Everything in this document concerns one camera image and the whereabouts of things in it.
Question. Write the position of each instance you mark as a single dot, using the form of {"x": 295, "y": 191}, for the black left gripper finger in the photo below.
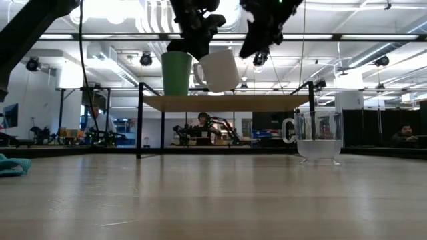
{"x": 177, "y": 46}
{"x": 199, "y": 48}

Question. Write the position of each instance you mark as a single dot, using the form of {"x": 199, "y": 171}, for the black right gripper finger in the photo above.
{"x": 253, "y": 45}
{"x": 275, "y": 36}

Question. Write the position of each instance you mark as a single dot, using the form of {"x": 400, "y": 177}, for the green plastic cup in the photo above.
{"x": 176, "y": 73}

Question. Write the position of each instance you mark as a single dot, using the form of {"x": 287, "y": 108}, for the white ceramic mug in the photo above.
{"x": 218, "y": 71}

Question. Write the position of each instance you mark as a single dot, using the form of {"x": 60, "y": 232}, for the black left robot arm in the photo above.
{"x": 26, "y": 30}

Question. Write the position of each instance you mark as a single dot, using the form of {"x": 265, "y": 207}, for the person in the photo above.
{"x": 100, "y": 121}
{"x": 203, "y": 125}
{"x": 404, "y": 136}

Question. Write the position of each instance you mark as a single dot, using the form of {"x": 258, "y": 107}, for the blue storage bins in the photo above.
{"x": 262, "y": 134}

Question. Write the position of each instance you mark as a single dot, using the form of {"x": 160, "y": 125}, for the clear glass mug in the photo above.
{"x": 317, "y": 138}

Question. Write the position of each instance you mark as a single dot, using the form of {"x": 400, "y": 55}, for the dark computer monitor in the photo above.
{"x": 11, "y": 115}

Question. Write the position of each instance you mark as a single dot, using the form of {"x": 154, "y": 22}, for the teal cloth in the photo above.
{"x": 13, "y": 166}

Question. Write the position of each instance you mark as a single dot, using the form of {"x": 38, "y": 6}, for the black ceiling camera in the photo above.
{"x": 32, "y": 64}
{"x": 260, "y": 60}
{"x": 382, "y": 61}
{"x": 146, "y": 59}

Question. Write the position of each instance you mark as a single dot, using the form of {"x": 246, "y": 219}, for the wooden shelf with black frame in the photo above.
{"x": 227, "y": 104}

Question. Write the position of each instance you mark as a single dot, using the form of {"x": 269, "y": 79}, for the black partition wall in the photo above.
{"x": 383, "y": 128}

